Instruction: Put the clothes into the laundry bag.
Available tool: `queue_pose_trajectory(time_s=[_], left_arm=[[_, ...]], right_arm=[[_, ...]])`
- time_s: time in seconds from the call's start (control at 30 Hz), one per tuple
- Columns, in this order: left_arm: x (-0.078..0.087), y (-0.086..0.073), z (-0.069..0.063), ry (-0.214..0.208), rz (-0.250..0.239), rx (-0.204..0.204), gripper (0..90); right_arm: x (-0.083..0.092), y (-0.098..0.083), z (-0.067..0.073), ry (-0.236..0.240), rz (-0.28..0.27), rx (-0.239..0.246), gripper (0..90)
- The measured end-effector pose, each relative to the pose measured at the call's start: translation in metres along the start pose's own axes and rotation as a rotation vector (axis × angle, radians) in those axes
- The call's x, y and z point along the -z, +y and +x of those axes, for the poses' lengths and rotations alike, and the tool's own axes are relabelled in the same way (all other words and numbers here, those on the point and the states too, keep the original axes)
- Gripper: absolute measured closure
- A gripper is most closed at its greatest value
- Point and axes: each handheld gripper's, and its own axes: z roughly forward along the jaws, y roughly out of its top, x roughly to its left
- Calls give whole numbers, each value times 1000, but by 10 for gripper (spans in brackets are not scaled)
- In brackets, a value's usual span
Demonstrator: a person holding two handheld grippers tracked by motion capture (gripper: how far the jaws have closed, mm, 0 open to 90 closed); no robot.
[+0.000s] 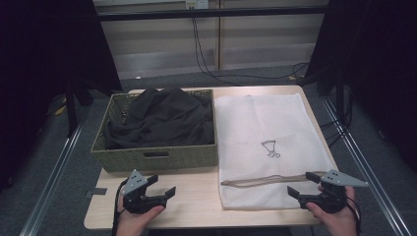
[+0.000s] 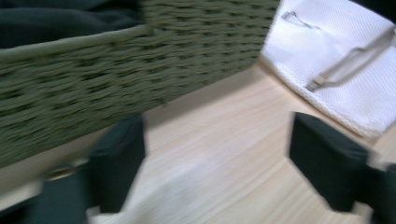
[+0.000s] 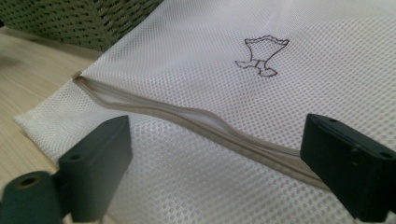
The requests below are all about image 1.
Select white mesh laundry bag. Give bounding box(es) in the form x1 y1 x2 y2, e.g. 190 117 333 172
213 92 335 211

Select metal floor rail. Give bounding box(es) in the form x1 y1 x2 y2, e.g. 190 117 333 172
19 120 85 236
321 96 415 236

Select left hand-held gripper cable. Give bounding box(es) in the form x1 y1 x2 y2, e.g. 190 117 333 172
111 178 130 236

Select person's left hand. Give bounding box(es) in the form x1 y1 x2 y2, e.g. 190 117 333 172
116 205 165 236

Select black curtain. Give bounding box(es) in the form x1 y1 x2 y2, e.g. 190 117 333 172
306 0 417 171
0 0 123 195

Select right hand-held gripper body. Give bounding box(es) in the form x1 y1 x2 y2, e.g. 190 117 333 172
298 169 370 214

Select green woven basket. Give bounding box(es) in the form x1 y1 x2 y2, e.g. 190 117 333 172
90 88 219 174

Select beige sheer stocking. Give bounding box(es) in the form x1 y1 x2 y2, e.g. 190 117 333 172
219 171 328 189

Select white wall socket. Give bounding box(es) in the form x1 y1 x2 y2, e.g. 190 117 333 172
185 0 209 10

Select right hand-held gripper cable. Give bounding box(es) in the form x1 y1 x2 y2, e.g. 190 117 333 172
345 196 363 235

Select hand-held gripper cable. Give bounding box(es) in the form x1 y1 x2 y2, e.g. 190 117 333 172
111 178 130 236
345 196 363 235

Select black floor cables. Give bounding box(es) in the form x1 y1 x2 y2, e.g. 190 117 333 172
319 94 355 148

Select person's right hand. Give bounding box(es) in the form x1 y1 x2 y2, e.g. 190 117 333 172
306 186 358 236

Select black cloth garment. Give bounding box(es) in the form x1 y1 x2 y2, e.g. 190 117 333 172
103 87 215 150

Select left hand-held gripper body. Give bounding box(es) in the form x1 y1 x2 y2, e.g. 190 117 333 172
121 169 167 215

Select grey tape mark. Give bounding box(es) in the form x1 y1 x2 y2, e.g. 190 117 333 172
86 187 108 199

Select black horizontal bar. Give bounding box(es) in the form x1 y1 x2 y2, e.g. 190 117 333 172
96 5 328 23

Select black wall cables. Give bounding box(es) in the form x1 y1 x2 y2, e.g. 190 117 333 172
191 17 310 87

